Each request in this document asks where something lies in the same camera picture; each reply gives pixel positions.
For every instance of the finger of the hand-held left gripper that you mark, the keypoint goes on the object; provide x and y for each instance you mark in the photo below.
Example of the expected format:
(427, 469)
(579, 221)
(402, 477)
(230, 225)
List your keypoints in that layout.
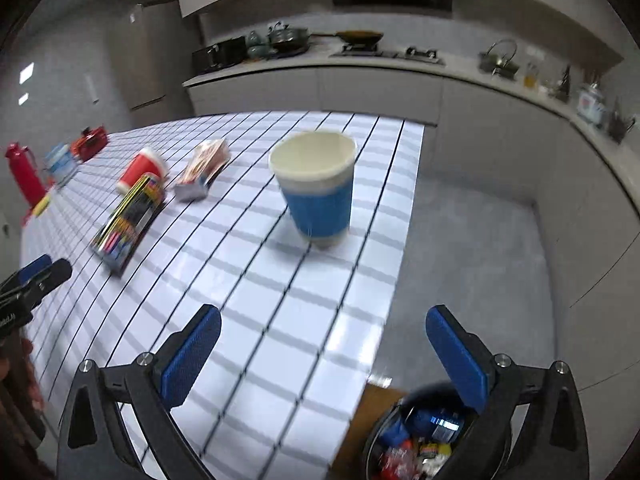
(37, 264)
(55, 272)

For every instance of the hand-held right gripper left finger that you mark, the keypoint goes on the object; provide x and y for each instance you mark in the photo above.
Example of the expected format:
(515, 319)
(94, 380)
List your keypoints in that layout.
(192, 355)

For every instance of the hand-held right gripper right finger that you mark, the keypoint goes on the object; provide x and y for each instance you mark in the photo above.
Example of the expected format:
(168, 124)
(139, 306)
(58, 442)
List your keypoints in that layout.
(457, 360)

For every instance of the blue soda can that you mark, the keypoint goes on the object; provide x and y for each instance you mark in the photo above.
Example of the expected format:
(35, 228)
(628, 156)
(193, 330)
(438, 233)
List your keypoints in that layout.
(437, 421)

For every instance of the black round bin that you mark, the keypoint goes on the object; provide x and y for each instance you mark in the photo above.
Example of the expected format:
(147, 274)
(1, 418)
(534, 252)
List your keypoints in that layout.
(372, 440)

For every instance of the clear plastic bag red contents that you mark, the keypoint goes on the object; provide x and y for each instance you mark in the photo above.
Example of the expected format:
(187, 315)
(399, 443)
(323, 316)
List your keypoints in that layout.
(395, 462)

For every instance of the blue paper cup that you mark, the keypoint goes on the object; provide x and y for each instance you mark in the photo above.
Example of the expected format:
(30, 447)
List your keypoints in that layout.
(320, 210)

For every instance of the person's left forearm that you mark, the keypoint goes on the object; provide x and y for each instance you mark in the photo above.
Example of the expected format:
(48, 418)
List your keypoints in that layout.
(25, 380)

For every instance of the small yellow sponge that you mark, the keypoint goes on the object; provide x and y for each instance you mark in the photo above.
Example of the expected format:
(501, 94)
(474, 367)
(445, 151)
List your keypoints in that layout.
(42, 205)

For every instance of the green drink can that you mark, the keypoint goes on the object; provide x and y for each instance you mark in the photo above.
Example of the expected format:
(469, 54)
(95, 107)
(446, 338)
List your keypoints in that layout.
(127, 225)

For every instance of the white checked tablecloth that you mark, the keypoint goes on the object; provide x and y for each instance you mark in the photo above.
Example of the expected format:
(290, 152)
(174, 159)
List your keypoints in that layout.
(280, 340)

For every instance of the red thermos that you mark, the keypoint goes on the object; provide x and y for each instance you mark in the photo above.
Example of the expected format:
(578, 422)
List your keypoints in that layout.
(27, 175)

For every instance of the white plastic jar blue lid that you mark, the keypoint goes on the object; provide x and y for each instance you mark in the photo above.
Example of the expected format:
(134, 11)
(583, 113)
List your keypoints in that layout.
(60, 162)

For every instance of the brown cardboard sheet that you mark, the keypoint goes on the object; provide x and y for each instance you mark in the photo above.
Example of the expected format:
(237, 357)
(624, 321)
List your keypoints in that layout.
(365, 410)

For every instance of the red radio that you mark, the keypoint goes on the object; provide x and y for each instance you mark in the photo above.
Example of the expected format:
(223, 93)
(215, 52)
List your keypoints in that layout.
(90, 142)

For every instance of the red paper cup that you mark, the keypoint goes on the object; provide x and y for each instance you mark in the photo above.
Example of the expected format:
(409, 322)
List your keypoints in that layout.
(140, 170)

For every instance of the small food box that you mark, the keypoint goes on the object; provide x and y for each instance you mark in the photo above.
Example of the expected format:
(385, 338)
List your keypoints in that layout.
(202, 167)

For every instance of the grey refrigerator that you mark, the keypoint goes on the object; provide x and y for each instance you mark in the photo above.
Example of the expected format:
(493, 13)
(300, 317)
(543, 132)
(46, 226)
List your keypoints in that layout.
(150, 55)

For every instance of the black toaster oven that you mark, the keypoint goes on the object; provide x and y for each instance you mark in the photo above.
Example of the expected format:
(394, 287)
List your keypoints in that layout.
(220, 55)

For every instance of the grey kitchen counter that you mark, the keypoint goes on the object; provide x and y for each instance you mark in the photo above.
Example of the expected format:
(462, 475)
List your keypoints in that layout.
(380, 90)

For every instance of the utensil holder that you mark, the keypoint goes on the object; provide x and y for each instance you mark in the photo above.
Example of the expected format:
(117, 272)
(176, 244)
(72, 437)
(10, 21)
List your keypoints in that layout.
(621, 127)

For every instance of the yellow oil bottle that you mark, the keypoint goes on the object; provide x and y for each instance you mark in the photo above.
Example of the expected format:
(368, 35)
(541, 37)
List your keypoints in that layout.
(531, 79)

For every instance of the dark sauce bottle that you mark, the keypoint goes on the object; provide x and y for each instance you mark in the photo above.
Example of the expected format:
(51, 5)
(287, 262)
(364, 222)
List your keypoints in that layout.
(565, 87)

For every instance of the metal kettle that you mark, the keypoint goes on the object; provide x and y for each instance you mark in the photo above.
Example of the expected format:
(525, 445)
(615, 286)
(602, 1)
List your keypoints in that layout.
(497, 62)

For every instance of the teal ceramic vase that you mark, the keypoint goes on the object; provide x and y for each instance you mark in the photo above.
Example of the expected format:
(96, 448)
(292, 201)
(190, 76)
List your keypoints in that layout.
(257, 46)

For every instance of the gas stove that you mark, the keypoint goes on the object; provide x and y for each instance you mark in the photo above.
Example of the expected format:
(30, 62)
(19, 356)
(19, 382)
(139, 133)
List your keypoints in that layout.
(390, 54)

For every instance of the lidded cooking pot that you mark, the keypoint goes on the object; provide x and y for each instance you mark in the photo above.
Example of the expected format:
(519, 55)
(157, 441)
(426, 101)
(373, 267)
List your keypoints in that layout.
(287, 39)

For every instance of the long upper cabinet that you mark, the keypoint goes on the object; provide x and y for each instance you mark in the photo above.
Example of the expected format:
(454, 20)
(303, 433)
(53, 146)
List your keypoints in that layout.
(540, 0)

